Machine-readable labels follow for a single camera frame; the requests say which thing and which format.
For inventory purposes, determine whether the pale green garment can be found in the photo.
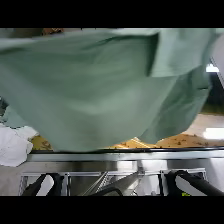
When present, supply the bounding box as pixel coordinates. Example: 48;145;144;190
0;105;29;130

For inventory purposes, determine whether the silver frame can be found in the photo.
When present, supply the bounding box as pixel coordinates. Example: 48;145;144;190
19;150;224;197

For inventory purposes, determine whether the green T-shirt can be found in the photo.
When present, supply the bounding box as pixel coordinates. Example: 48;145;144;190
0;28;224;153

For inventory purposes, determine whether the white garment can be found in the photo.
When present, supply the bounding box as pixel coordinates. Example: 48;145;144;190
0;123;40;168

